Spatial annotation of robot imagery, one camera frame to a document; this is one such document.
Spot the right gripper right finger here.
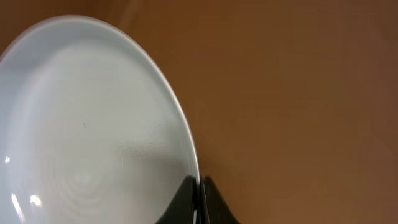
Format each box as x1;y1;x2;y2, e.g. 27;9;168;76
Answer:
200;177;239;224

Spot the light blue plate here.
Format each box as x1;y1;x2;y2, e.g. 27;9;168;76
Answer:
1;16;199;223

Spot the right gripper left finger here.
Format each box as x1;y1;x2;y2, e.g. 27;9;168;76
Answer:
155;175;197;224

